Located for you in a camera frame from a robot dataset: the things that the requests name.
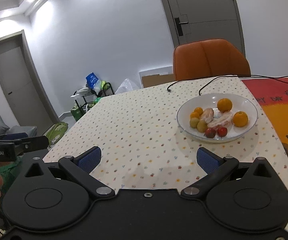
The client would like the dark red fruit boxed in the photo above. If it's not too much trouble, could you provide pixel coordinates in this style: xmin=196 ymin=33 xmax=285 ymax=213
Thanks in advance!
xmin=217 ymin=126 xmax=228 ymax=138
xmin=205 ymin=128 xmax=217 ymax=138

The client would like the medium orange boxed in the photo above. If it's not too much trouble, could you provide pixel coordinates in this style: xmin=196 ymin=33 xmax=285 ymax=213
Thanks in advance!
xmin=232 ymin=111 xmax=249 ymax=128

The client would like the peeled pomelo piece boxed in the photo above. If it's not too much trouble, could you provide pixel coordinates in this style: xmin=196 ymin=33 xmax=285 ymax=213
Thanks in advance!
xmin=207 ymin=112 xmax=234 ymax=130
xmin=200 ymin=108 xmax=214 ymax=124

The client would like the green-brown round fruit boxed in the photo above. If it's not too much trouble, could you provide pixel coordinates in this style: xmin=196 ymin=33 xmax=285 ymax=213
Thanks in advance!
xmin=190 ymin=118 xmax=200 ymax=129

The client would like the white plate blue rim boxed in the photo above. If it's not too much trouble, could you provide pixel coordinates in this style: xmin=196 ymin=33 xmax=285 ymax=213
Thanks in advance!
xmin=177 ymin=93 xmax=258 ymax=143

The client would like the large orange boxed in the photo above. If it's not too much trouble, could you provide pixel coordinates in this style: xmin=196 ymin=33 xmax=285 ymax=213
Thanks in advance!
xmin=217 ymin=98 xmax=233 ymax=113

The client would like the small tangerine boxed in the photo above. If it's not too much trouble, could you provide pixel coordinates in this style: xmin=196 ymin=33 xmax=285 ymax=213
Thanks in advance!
xmin=190 ymin=112 xmax=200 ymax=119
xmin=194 ymin=107 xmax=203 ymax=115

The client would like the green bag on floor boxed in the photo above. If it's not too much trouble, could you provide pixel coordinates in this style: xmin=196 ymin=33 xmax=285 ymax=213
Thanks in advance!
xmin=44 ymin=121 xmax=68 ymax=147

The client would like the green box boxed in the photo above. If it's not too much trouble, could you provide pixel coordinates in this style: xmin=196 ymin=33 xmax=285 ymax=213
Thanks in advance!
xmin=71 ymin=106 xmax=86 ymax=122

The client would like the black metal shelf rack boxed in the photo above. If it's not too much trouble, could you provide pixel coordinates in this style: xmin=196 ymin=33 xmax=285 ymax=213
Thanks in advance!
xmin=71 ymin=81 xmax=115 ymax=112

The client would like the blue plastic bag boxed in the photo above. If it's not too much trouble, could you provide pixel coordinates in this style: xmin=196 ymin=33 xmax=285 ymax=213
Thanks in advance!
xmin=86 ymin=73 xmax=99 ymax=89

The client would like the floral white tablecloth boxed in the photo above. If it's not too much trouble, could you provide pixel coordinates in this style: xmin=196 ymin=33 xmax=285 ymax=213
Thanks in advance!
xmin=43 ymin=77 xmax=288 ymax=190

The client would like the clear plastic bag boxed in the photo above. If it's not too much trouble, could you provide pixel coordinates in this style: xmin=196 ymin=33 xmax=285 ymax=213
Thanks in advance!
xmin=115 ymin=79 xmax=139 ymax=94

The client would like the cardboard sheet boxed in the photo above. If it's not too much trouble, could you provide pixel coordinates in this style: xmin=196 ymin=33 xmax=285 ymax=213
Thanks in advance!
xmin=142 ymin=74 xmax=175 ymax=88

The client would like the orange leather chair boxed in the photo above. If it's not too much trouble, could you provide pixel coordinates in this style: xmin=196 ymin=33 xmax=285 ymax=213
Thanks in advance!
xmin=173 ymin=39 xmax=251 ymax=81

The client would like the black usb cable short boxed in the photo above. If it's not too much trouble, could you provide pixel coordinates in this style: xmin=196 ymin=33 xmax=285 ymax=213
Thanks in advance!
xmin=167 ymin=80 xmax=182 ymax=93

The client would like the black cable long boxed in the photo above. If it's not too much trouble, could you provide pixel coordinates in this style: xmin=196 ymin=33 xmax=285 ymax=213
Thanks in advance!
xmin=198 ymin=74 xmax=288 ymax=96

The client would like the white board against wall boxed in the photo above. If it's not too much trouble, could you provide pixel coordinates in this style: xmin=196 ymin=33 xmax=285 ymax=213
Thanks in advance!
xmin=138 ymin=66 xmax=173 ymax=88

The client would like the grey door with handle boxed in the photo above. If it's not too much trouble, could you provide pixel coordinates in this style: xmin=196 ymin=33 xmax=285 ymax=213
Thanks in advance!
xmin=161 ymin=0 xmax=245 ymax=53

